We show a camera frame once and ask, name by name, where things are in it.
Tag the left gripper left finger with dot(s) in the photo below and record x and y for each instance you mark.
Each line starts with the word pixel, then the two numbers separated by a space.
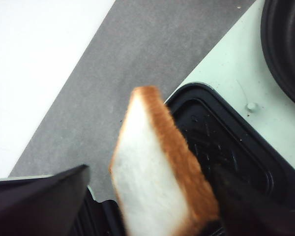
pixel 42 206

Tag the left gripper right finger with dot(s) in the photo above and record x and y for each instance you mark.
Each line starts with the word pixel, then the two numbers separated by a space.
pixel 246 212

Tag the breakfast maker hinged lid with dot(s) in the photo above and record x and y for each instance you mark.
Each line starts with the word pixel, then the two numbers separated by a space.
pixel 93 219

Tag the white bread slice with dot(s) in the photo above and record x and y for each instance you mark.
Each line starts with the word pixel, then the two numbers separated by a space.
pixel 158 182

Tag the mint green breakfast maker base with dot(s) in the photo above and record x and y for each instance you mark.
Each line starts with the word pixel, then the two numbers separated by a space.
pixel 233 114

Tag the black round frying pan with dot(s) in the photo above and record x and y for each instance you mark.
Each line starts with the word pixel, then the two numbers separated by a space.
pixel 278 42

